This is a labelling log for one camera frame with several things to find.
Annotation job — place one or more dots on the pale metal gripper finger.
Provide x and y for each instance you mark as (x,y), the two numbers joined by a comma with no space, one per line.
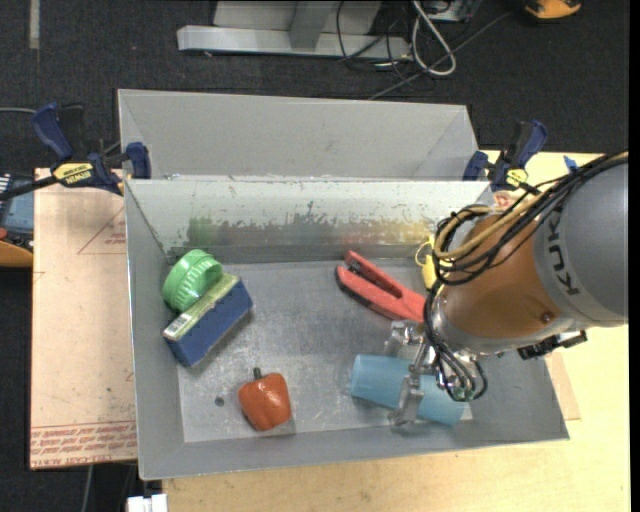
(406,336)
(411,400)

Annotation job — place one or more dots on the light blue plastic cup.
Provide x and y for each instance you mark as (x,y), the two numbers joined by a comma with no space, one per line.
(375,380)

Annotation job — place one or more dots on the red pliers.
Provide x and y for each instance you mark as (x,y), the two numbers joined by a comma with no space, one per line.
(380,292)

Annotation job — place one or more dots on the grey metal bin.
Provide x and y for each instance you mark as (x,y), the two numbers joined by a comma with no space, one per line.
(310,320)

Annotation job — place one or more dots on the orange toy bell pepper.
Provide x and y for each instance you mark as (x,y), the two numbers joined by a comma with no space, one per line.
(265,400)

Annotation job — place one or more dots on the blue sponge with green label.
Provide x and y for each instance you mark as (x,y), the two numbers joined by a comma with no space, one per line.
(215,325)

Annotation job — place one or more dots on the black cylinder on white bracket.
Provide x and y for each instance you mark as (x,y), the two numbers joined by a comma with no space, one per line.
(547,345)

